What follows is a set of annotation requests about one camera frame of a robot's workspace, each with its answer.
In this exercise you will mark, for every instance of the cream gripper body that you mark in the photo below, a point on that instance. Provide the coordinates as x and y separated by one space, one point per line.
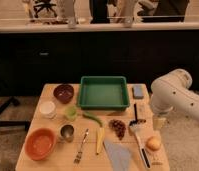
158 122

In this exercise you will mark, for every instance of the green chili pepper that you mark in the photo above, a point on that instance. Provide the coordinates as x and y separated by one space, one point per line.
93 117

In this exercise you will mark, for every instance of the blue sponge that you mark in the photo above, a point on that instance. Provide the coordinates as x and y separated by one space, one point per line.
137 91

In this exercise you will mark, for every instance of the black office chair base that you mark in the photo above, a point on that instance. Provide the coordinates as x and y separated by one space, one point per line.
5 118

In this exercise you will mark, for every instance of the light green cup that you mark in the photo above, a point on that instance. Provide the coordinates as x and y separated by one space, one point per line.
71 113

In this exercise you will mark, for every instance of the dark maroon bowl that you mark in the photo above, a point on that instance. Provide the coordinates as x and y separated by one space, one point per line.
64 93

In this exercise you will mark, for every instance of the white handled knife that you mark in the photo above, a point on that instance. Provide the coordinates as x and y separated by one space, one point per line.
135 131

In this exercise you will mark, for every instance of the green plastic tray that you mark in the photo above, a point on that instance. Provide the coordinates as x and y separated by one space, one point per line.
103 93

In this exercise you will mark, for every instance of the red orange bowl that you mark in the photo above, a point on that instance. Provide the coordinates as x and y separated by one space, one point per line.
40 144

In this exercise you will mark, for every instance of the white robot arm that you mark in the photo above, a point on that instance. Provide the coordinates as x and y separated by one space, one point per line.
171 91

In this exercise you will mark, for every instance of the metal cup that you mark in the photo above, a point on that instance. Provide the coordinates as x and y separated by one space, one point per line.
67 133

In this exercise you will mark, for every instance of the black spatula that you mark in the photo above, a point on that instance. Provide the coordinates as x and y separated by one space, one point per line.
136 120

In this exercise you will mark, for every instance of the silver fork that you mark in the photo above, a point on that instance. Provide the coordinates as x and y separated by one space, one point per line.
80 151

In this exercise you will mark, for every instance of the blue grey towel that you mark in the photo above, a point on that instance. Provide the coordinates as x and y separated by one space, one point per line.
118 155

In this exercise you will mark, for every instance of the brown grape bunch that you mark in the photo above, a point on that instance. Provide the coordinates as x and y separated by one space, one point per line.
118 127

